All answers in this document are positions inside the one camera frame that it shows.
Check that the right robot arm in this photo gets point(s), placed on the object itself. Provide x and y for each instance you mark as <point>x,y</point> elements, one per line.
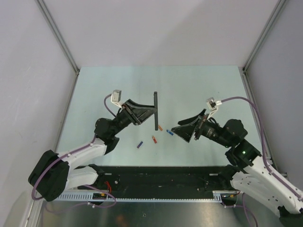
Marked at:
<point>247,171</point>

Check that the black remote control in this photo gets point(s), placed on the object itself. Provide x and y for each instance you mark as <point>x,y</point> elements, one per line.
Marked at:
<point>156,118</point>

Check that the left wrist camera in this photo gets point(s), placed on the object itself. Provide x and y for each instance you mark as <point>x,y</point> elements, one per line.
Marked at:
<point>116,98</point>

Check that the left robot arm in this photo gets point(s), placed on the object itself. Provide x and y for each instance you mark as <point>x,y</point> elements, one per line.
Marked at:
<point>54,173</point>

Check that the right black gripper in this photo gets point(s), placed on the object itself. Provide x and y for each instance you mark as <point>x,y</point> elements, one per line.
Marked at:
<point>185,132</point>

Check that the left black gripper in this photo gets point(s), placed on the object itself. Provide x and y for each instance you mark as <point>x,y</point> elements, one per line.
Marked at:
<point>143,112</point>

